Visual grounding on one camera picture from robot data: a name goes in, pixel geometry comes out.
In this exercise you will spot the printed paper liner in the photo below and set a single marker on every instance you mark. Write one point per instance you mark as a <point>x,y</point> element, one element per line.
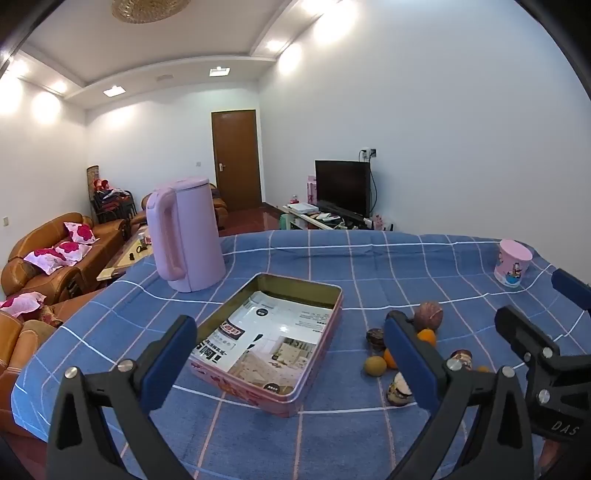
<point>268,337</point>

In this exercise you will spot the tall woven basket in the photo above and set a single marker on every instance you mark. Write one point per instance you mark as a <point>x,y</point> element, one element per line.
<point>92,177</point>

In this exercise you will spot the pink floral pillow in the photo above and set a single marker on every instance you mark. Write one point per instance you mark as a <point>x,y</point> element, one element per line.
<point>51,257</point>
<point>21,303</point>
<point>81,232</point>

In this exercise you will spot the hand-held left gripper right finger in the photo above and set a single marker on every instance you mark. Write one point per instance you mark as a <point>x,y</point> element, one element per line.
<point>415,364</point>

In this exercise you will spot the stacked dark chairs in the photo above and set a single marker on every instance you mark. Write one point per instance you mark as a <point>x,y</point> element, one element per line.
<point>111,205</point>

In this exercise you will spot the wooden coffee table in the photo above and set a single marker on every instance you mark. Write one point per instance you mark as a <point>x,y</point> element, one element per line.
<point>124,261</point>

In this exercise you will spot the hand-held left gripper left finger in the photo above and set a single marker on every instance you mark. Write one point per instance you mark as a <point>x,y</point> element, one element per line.
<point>161,369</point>

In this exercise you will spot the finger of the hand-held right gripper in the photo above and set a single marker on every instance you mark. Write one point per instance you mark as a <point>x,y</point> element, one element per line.
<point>572,286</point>
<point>521,330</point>

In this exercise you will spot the brown round passion fruit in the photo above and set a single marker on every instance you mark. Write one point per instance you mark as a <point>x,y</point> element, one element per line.
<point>428,315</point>

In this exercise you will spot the brown leather armchair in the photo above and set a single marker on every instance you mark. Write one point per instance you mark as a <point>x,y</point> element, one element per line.
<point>32,337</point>

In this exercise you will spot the blue checked blanket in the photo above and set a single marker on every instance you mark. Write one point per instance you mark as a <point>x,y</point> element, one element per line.
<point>300,258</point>

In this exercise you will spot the wall power socket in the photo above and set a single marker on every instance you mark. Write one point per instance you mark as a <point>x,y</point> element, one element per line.
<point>368,152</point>

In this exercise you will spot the golden ceiling lamp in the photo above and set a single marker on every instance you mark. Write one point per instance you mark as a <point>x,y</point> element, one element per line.
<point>150,9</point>

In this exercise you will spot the square ceiling light panel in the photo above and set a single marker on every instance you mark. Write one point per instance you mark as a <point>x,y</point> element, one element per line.
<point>114,91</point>
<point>219,70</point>

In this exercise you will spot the pink electric kettle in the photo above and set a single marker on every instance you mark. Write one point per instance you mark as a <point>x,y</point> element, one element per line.
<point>194,230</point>

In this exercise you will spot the white tv stand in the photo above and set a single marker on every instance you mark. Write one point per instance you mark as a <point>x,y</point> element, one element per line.
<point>302,210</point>

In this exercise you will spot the pink gift bag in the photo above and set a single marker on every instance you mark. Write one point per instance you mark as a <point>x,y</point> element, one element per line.
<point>311,189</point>

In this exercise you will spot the pink metal tin box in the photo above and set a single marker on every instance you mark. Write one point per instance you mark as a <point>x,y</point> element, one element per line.
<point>319,364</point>

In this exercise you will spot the yellow-green round fruit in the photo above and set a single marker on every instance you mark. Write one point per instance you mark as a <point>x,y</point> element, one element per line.
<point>375,366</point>

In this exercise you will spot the pink cartoon cup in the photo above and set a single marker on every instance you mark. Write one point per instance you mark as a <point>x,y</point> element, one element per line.
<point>510,265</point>

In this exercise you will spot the brown wooden door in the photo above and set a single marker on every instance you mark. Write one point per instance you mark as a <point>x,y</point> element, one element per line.
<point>235,157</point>

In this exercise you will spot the dark wrinkled passion fruit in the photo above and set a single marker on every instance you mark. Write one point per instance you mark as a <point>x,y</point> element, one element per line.
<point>375,339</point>

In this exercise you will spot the black television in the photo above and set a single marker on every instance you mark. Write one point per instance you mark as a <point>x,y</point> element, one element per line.
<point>341,184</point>

